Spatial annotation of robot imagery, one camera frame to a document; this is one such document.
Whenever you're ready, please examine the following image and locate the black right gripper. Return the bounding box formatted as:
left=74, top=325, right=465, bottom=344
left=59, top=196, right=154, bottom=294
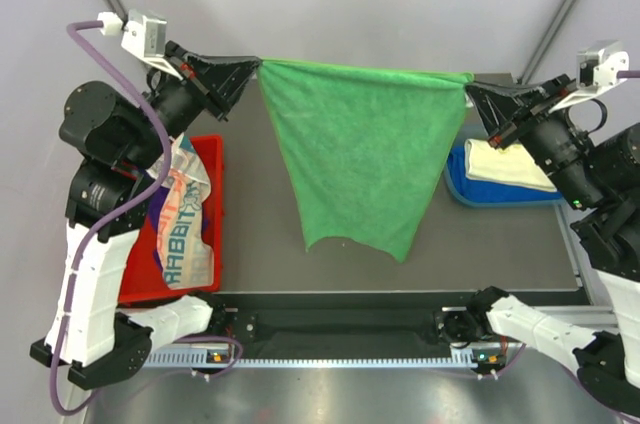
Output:
left=462, top=71, right=602, bottom=208

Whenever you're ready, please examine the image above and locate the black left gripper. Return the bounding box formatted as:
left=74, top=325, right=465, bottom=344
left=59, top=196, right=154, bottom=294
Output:
left=122, top=39, right=259, bottom=170

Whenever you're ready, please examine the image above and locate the yellow patterned towel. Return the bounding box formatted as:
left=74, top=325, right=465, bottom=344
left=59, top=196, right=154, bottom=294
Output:
left=463, top=139, right=557, bottom=193

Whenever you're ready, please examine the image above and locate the blue towel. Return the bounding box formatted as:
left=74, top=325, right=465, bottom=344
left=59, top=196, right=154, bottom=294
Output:
left=445, top=144, right=566, bottom=205

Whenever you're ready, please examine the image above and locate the green towel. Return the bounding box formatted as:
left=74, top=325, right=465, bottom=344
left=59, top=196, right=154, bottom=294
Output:
left=258, top=58, right=474, bottom=263

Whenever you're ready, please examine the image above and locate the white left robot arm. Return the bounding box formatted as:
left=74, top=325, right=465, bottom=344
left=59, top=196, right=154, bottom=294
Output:
left=29, top=42, right=261, bottom=391

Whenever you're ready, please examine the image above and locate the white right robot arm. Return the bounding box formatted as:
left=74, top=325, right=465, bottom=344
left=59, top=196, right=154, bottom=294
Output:
left=465, top=75, right=639, bottom=419

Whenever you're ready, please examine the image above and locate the translucent blue tray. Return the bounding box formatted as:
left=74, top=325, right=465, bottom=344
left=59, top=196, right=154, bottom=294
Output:
left=442, top=143, right=566, bottom=208

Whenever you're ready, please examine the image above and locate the purple towel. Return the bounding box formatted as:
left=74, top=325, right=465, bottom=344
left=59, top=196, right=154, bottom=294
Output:
left=147, top=186, right=169, bottom=271

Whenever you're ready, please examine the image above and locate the light patterned towel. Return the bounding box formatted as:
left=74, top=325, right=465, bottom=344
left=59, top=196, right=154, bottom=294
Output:
left=157, top=135, right=214, bottom=290

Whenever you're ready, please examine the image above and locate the red plastic bin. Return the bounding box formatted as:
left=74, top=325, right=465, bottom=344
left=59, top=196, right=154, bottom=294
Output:
left=119, top=135, right=224, bottom=304

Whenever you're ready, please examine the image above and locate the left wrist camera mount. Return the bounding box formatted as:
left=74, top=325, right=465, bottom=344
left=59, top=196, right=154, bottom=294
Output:
left=97, top=9, right=183, bottom=80

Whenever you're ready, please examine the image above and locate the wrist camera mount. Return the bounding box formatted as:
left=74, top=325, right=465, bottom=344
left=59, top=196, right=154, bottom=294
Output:
left=549, top=40, right=630, bottom=113
left=97, top=9, right=183, bottom=80

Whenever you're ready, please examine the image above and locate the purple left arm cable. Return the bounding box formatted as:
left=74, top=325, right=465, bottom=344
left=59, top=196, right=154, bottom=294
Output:
left=49, top=19, right=245, bottom=416

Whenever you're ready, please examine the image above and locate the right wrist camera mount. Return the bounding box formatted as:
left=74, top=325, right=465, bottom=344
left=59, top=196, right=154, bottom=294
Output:
left=549, top=40, right=630, bottom=113

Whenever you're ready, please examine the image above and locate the white slotted cable duct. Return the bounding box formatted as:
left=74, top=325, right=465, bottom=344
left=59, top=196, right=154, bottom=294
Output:
left=144, top=347, right=504, bottom=369

